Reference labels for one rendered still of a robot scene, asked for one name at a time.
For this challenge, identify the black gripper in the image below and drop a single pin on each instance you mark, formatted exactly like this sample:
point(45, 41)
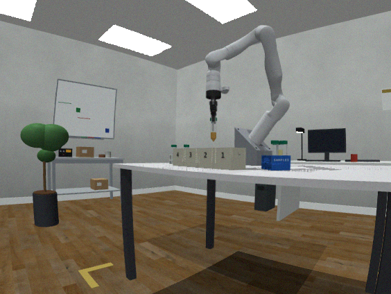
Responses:
point(213, 95)

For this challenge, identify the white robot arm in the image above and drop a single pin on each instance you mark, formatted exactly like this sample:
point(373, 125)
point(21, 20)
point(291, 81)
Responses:
point(265, 35)

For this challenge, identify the beige bucket adapter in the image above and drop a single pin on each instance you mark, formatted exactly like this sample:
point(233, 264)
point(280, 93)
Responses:
point(191, 157)
point(206, 158)
point(230, 158)
point(178, 156)

